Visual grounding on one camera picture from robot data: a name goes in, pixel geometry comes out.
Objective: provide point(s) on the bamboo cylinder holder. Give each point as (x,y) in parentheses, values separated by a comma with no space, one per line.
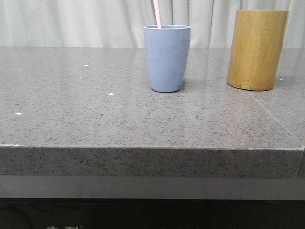
(256,48)

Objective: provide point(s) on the pink chopstick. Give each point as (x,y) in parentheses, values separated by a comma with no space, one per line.
(157,13)

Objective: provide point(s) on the blue plastic cup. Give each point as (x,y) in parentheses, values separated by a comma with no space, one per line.
(166,55)

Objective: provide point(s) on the white pleated curtain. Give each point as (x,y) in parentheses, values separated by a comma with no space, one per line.
(119,23)

